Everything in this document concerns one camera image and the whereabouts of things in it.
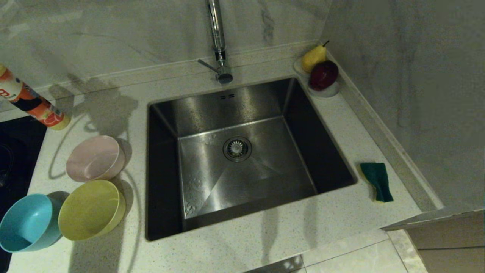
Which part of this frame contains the orange detergent bottle yellow cap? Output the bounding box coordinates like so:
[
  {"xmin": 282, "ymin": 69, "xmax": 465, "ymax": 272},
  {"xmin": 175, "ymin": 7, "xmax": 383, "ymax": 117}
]
[{"xmin": 0, "ymin": 64, "xmax": 72, "ymax": 131}]

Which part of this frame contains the stainless steel sink basin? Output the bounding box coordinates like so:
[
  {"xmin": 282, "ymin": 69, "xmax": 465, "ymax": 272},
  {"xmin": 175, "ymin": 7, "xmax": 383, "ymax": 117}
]
[{"xmin": 145, "ymin": 77, "xmax": 358, "ymax": 242}]

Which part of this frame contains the chrome sink faucet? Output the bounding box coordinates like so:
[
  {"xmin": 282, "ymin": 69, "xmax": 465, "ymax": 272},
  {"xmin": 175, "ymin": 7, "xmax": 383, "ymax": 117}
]
[{"xmin": 197, "ymin": 0, "xmax": 233, "ymax": 85}]

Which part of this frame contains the green and yellow sponge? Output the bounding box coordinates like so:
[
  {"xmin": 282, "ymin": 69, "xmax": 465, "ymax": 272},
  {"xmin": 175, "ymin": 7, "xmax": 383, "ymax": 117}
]
[{"xmin": 359, "ymin": 162, "xmax": 394, "ymax": 203}]

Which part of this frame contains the round metal drain strainer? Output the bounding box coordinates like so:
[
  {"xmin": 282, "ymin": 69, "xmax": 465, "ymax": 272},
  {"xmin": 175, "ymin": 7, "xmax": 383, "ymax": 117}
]
[{"xmin": 222, "ymin": 136, "xmax": 253, "ymax": 163}]

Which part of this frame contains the small white dish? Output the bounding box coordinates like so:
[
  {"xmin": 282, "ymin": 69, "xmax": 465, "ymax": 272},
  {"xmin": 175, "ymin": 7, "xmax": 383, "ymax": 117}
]
[{"xmin": 294, "ymin": 57, "xmax": 341, "ymax": 99}]

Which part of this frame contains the dark red apple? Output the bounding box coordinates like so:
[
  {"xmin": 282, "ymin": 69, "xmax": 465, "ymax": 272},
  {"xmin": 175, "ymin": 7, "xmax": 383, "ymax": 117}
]
[{"xmin": 309, "ymin": 60, "xmax": 339, "ymax": 91}]

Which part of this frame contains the yellow pear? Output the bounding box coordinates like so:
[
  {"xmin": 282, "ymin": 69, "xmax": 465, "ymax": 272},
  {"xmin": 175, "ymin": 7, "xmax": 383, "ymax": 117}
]
[{"xmin": 301, "ymin": 40, "xmax": 330, "ymax": 73}]

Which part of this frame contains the pink plastic bowl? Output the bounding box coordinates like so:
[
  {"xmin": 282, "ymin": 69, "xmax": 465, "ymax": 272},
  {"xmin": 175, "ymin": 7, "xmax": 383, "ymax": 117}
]
[{"xmin": 66, "ymin": 135, "xmax": 125, "ymax": 182}]

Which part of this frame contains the yellow plastic bowl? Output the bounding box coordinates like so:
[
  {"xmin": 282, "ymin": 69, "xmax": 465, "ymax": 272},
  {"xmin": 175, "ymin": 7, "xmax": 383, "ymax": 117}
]
[{"xmin": 58, "ymin": 180, "xmax": 126, "ymax": 242}]

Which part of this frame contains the black induction cooktop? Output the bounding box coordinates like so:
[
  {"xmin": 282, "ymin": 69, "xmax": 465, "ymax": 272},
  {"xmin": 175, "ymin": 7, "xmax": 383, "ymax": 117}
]
[{"xmin": 0, "ymin": 116, "xmax": 48, "ymax": 273}]

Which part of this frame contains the blue plastic bowl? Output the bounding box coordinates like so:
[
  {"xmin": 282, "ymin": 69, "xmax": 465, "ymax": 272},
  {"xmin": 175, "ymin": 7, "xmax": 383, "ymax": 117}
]
[{"xmin": 0, "ymin": 194, "xmax": 63, "ymax": 253}]

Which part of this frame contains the beige wooden cabinet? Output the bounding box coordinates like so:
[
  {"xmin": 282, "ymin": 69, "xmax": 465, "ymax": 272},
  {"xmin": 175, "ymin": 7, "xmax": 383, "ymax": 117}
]
[{"xmin": 381, "ymin": 209, "xmax": 485, "ymax": 273}]

